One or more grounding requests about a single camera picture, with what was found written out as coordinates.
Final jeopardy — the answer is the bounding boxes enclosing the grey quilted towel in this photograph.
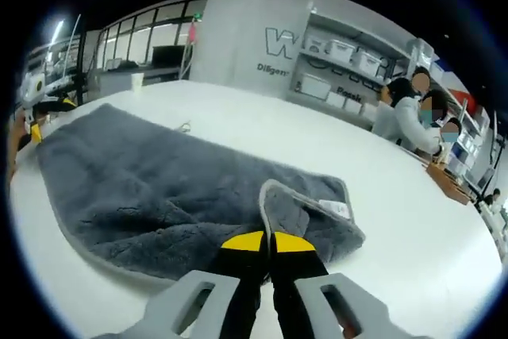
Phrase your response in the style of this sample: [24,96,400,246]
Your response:
[34,102,366,283]

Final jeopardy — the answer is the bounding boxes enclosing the ceiling strip light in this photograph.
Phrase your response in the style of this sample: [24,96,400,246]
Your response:
[49,19,67,44]

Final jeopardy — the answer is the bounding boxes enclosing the grey counter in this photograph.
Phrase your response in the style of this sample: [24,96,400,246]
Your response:
[97,64,191,96]

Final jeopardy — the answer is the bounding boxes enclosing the black monitor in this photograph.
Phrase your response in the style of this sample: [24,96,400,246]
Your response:
[152,45,187,67]

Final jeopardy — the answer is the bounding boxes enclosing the wooden tray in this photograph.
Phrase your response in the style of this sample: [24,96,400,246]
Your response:
[426,162,473,205]

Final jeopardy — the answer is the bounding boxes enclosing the rows of white storage bins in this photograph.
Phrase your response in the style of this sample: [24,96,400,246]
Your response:
[303,33,489,173]

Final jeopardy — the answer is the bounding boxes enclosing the grey metal shelf rack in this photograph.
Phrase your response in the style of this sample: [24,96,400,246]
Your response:
[293,11,493,181]

